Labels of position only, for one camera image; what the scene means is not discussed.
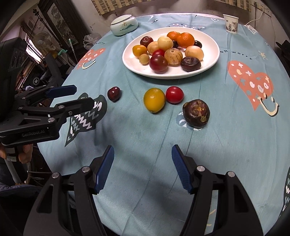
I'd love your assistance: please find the pale green ceramic lidded jar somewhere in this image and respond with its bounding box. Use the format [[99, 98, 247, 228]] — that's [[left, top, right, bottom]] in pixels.
[[110, 14, 138, 36]]

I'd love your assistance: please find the clear plastic bag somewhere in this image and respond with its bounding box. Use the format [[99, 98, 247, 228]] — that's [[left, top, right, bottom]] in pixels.
[[83, 33, 102, 50]]

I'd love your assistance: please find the white round plate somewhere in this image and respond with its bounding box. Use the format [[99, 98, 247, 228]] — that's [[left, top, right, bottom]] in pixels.
[[122, 27, 220, 79]]

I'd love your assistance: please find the yellow-green tomato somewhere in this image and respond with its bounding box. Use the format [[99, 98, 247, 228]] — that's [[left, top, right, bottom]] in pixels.
[[143, 88, 166, 114]]

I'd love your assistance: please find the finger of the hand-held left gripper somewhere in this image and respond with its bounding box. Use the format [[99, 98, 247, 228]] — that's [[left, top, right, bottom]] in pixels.
[[18, 97, 95, 129], [14, 85, 78, 107]]

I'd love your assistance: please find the yellow orange tomato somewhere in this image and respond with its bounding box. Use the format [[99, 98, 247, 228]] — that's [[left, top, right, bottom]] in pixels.
[[132, 45, 148, 57]]

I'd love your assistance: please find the large orange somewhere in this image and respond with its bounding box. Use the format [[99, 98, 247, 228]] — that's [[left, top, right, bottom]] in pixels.
[[177, 32, 195, 49]]

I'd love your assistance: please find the pale yellow spotted potato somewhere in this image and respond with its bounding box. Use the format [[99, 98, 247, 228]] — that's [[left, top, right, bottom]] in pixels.
[[157, 36, 174, 51]]

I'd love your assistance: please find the white power strip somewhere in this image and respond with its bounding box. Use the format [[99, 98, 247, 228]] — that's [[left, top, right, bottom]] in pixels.
[[245, 24, 259, 35]]

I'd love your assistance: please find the printed white paper cup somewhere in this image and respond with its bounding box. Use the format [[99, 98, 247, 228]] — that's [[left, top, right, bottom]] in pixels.
[[223, 14, 240, 34]]

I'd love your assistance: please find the dark glossy water chestnut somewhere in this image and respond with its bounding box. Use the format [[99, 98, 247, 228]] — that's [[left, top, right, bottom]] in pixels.
[[181, 56, 202, 72]]

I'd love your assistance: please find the dark purple tomato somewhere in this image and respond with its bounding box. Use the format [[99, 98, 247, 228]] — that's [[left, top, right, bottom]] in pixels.
[[140, 36, 154, 48]]

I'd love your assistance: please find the teal broom with white handle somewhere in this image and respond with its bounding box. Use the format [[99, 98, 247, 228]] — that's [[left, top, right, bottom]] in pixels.
[[69, 38, 78, 64]]

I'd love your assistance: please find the tan spotted persimmon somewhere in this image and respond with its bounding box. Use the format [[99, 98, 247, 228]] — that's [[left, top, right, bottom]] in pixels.
[[164, 48, 183, 66]]

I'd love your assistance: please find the dark framed painting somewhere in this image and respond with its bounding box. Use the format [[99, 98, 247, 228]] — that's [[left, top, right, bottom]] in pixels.
[[37, 0, 91, 40]]

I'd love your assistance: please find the small orange mandarin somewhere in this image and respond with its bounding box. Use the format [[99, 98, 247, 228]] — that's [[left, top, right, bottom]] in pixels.
[[167, 31, 182, 41]]

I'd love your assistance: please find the white power cable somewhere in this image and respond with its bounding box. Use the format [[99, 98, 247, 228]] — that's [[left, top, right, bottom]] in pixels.
[[246, 11, 265, 26]]

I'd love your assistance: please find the person's leg in jeans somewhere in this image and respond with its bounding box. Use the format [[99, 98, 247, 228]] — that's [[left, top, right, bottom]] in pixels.
[[0, 162, 44, 200]]

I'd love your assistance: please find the dark red heart-shaped cherry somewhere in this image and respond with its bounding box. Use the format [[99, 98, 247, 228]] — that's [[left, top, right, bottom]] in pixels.
[[107, 86, 121, 102]]

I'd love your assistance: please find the person's left hand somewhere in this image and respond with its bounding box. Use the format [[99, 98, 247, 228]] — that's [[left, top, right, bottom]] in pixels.
[[0, 143, 34, 164]]

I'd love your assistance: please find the narrow checked curtain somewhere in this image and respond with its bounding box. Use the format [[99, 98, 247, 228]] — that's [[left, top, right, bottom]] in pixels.
[[208, 0, 252, 12]]

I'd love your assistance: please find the large pale yellow apricot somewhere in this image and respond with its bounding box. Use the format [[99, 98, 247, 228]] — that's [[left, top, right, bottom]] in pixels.
[[185, 45, 204, 60]]

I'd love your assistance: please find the large yellow potato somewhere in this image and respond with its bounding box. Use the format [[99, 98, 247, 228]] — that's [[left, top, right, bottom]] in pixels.
[[147, 41, 162, 55]]

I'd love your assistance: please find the white electric fan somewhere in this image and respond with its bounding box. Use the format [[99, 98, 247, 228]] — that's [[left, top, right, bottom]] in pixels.
[[34, 30, 56, 52]]

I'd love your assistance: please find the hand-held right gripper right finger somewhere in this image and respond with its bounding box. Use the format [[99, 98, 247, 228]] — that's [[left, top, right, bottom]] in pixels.
[[171, 144, 264, 236]]

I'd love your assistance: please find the mottled brown water chestnut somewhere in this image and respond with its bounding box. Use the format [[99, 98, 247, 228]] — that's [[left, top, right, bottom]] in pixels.
[[182, 99, 210, 128]]

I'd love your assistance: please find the dark red tomato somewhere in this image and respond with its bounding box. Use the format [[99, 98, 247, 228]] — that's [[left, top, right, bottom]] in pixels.
[[149, 54, 169, 72]]

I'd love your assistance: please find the wide checked curtain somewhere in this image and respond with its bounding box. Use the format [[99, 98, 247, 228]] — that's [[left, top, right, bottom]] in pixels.
[[92, 0, 145, 15]]

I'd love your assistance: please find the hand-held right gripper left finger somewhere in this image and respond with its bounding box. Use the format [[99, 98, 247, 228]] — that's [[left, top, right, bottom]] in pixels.
[[24, 145, 115, 236]]

